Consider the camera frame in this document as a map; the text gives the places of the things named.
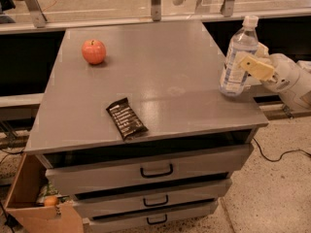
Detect red apple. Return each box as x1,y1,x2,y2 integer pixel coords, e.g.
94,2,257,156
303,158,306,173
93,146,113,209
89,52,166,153
82,39,106,65

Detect metal bracket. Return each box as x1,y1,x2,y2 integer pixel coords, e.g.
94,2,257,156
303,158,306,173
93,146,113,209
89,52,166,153
24,0,47,28
151,0,161,21
221,0,235,17

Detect white cloth on ledge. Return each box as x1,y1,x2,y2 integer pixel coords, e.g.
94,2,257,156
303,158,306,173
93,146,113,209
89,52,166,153
296,60,311,73

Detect black snack bar wrapper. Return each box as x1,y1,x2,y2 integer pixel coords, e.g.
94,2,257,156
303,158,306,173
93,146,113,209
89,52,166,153
106,98,148,141

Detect middle metal bracket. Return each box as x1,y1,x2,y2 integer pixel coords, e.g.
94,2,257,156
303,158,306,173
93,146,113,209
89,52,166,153
151,0,161,21

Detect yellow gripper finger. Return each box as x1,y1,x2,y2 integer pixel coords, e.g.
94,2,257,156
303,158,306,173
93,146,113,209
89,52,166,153
239,55,274,82
255,43,269,58

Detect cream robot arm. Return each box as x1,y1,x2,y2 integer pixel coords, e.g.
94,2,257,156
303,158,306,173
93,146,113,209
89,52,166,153
236,44,311,111

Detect middle grey drawer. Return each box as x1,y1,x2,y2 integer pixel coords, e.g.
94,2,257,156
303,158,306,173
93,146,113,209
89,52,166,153
74,179,232,217

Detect top grey drawer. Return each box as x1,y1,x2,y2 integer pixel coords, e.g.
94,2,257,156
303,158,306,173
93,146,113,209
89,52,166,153
46,144,253,195

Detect grey drawer cabinet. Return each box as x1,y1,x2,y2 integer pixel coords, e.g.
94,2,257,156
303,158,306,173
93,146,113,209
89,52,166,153
24,19,269,233

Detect grey drawer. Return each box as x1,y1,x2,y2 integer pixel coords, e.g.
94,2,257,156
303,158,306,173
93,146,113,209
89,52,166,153
89,199,218,233
46,144,253,195
74,179,232,217

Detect green patterned snack bag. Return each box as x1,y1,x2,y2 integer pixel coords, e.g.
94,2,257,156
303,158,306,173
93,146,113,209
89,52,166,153
36,183,69,205

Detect left metal bracket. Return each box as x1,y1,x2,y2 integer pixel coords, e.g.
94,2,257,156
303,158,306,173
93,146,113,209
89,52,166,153
24,0,47,28

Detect black floor cable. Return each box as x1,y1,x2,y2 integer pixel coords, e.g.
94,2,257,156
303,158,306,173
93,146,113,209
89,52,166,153
252,137,311,163

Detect bottom grey drawer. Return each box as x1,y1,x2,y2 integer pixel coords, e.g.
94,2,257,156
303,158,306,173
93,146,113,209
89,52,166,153
89,199,218,233

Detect right metal bracket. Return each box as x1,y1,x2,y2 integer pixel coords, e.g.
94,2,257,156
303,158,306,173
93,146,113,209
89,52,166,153
221,0,235,17

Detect small orange fruit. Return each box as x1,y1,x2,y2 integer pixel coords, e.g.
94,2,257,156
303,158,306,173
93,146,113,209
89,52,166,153
44,196,58,207

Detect brown cardboard box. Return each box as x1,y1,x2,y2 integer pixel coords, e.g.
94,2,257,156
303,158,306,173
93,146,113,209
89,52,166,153
5,154,84,233

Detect clear plastic water bottle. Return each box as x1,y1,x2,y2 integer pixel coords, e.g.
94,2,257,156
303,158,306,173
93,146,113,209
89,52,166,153
219,16,259,97

